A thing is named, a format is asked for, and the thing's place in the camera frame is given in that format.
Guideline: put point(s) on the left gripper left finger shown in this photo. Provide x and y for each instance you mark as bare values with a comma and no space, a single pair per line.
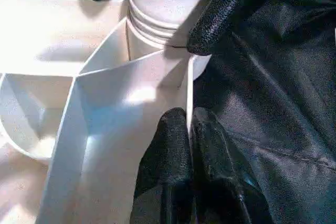
165,171

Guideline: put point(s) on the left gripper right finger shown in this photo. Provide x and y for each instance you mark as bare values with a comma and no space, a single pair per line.
223,177

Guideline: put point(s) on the white plastic table top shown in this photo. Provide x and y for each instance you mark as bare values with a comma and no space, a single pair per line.
63,30

